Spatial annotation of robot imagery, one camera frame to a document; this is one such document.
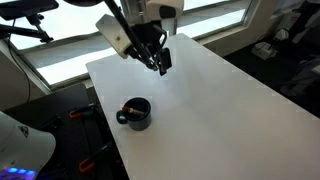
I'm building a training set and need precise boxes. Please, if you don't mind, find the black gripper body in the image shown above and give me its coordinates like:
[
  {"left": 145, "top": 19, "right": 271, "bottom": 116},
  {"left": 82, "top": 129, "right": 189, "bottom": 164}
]
[{"left": 126, "top": 22, "right": 168, "bottom": 65}]

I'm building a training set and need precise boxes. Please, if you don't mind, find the red marker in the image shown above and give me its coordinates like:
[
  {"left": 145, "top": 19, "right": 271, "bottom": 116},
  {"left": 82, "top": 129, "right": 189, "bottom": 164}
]
[{"left": 121, "top": 105, "right": 146, "bottom": 117}]

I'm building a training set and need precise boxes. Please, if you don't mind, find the dark blue mug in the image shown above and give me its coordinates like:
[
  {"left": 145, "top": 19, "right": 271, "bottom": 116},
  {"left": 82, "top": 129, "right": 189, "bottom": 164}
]
[{"left": 115, "top": 96, "right": 153, "bottom": 132}]

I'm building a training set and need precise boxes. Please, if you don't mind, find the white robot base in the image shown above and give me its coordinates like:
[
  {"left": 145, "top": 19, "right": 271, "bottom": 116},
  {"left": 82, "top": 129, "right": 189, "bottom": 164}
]
[{"left": 0, "top": 111, "right": 57, "bottom": 180}]

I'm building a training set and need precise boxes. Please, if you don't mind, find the white device on floor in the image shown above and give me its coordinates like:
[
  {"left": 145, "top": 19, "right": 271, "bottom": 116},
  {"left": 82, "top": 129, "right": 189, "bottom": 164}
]
[{"left": 251, "top": 41, "right": 279, "bottom": 61}]

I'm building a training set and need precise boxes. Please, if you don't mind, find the black side table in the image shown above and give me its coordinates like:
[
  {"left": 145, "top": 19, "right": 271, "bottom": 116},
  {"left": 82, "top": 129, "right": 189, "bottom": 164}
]
[{"left": 0, "top": 82, "right": 130, "bottom": 180}]

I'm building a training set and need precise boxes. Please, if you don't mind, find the grey chair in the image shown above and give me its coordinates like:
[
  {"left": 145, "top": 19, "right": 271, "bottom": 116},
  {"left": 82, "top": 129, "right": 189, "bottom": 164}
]
[{"left": 279, "top": 56, "right": 320, "bottom": 98}]

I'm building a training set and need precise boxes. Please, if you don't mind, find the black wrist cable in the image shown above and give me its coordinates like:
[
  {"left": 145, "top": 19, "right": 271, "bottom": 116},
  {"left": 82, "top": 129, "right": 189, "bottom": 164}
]
[{"left": 103, "top": 0, "right": 158, "bottom": 69}]

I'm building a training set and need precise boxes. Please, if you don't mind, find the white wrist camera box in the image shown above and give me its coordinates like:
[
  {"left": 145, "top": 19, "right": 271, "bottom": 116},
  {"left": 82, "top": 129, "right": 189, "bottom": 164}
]
[{"left": 95, "top": 13, "right": 133, "bottom": 60}]

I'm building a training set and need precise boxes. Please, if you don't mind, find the orange-handled black clamp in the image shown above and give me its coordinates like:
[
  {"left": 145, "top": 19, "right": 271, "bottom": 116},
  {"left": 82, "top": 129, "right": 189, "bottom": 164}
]
[
  {"left": 78, "top": 141, "right": 116, "bottom": 174},
  {"left": 69, "top": 104, "right": 98, "bottom": 121}
]

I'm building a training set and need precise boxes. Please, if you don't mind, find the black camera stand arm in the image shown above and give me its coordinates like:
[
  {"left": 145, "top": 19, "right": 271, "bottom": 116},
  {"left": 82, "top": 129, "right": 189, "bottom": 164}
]
[{"left": 0, "top": 14, "right": 55, "bottom": 44}]

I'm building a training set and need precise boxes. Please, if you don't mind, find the black camera on stand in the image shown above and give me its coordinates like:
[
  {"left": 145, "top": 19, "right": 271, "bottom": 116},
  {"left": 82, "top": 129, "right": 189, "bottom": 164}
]
[{"left": 0, "top": 0, "right": 60, "bottom": 21}]

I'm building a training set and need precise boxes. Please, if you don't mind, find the black hanging cable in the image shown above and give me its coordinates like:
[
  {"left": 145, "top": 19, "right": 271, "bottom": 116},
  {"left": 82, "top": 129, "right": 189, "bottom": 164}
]
[{"left": 7, "top": 19, "right": 32, "bottom": 105}]

